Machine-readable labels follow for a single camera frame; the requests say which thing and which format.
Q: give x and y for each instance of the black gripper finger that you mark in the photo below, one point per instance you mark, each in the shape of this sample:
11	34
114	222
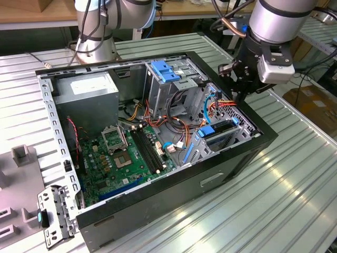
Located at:
235	79
250	92

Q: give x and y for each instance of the hard disk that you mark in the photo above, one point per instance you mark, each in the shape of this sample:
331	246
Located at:
206	131

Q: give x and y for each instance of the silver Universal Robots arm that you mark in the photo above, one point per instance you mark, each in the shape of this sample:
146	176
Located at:
279	21

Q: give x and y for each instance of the grey metal disk bay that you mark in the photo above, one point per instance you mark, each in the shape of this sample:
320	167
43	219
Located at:
200	154

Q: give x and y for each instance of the large brown cardboard box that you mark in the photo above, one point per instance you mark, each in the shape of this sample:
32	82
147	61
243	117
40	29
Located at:
316	110

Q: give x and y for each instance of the blue plastic drive latch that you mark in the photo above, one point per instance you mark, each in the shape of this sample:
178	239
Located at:
164	70

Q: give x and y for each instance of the grey optical drive cage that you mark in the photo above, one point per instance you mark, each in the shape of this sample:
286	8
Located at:
160	95

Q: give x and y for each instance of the metal slat side table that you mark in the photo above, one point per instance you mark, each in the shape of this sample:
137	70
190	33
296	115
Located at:
323	34

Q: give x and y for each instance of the wooden desk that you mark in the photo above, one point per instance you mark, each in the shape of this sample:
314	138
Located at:
184	11

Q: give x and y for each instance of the black RAM slot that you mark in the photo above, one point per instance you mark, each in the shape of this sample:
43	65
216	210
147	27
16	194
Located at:
153	149
142	149
149	149
146	149

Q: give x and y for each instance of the CPU socket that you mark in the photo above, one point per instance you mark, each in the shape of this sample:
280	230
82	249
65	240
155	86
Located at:
122	161

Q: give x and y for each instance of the green motherboard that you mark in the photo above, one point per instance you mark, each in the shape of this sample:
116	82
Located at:
131	174

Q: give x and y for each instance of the black open PC case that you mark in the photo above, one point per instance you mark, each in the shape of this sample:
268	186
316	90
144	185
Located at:
158	203

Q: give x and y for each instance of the grey power supply unit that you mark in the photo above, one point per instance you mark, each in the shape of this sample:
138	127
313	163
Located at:
84	110

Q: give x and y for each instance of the blue expansion slot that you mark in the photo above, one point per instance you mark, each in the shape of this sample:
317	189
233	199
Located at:
118	188

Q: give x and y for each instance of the grey part rack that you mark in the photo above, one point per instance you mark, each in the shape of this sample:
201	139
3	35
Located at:
23	184

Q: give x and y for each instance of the black latch with blue tab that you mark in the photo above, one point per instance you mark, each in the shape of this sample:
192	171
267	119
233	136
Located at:
39	217

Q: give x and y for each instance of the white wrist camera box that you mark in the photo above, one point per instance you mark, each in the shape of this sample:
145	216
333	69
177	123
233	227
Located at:
276	73

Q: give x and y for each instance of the grey card retention bracket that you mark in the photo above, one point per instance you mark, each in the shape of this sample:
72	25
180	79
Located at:
52	201

